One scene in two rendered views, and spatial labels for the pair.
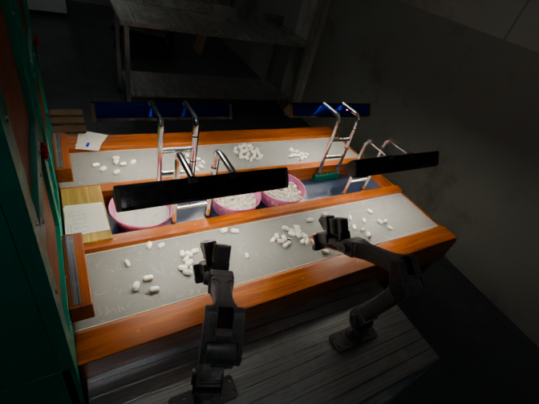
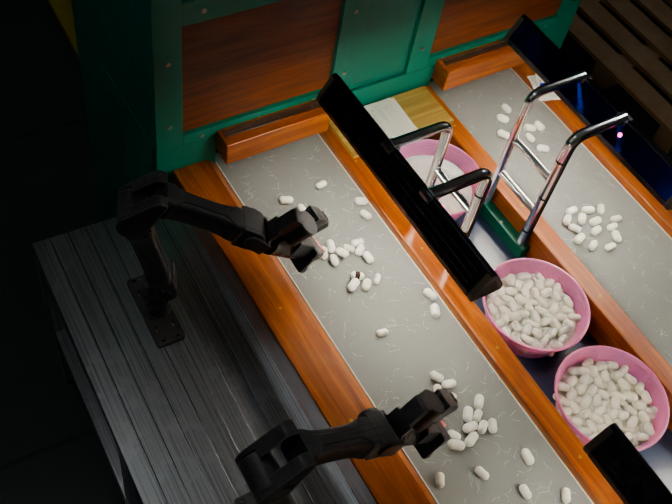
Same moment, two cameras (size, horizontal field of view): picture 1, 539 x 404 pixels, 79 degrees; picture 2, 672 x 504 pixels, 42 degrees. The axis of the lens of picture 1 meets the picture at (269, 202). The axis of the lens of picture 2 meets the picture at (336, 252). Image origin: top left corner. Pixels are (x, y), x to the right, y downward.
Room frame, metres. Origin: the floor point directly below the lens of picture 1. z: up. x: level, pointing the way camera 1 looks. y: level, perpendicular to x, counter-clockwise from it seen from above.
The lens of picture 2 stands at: (0.74, -1.07, 2.47)
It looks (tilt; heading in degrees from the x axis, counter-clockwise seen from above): 53 degrees down; 88
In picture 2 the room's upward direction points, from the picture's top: 13 degrees clockwise
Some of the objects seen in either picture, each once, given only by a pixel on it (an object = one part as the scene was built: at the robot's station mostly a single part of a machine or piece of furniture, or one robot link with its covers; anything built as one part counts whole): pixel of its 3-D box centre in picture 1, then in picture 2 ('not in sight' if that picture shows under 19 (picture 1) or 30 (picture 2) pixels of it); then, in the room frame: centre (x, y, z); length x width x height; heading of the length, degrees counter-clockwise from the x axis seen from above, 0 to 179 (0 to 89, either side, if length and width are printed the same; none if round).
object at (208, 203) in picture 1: (199, 207); (419, 218); (0.97, 0.26, 0.90); 0.20 x 0.19 x 0.45; 129
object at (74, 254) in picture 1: (77, 273); (274, 130); (0.59, 0.52, 0.83); 0.30 x 0.06 x 0.07; 39
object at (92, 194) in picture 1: (85, 213); (390, 120); (0.88, 0.69, 0.77); 0.33 x 0.15 x 0.01; 39
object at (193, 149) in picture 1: (172, 152); (549, 165); (1.29, 0.51, 0.90); 0.20 x 0.19 x 0.45; 129
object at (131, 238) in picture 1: (275, 217); (518, 396); (1.27, -0.05, 0.71); 1.81 x 0.06 x 0.11; 129
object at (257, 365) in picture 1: (257, 306); (306, 377); (0.78, -0.07, 0.65); 1.20 x 0.90 x 0.04; 127
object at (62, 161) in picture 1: (62, 155); (481, 61); (1.12, 0.94, 0.83); 0.30 x 0.06 x 0.07; 39
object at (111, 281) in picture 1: (294, 239); (460, 425); (1.13, -0.16, 0.73); 1.81 x 0.30 x 0.02; 129
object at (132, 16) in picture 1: (212, 62); not in sight; (3.84, 1.09, 0.52); 2.03 x 0.77 x 1.05; 127
